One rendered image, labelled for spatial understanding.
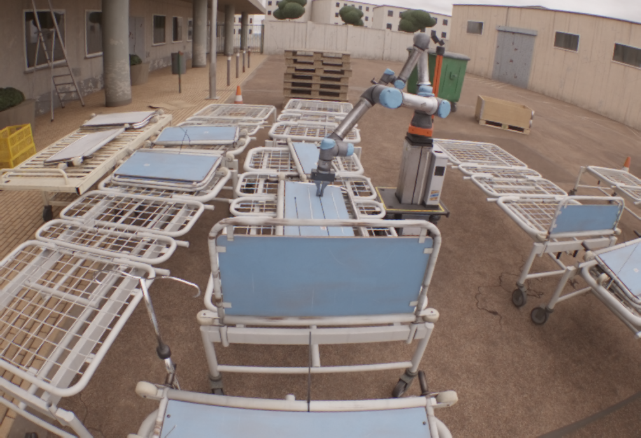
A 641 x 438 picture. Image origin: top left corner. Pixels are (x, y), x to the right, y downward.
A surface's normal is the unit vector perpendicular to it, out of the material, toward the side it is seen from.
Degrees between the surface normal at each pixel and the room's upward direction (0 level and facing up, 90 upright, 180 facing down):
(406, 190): 90
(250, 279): 89
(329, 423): 8
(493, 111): 90
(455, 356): 0
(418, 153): 90
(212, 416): 8
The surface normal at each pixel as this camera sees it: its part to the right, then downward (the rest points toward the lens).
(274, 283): 0.08, 0.43
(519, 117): -0.28, 0.41
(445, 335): 0.07, -0.90
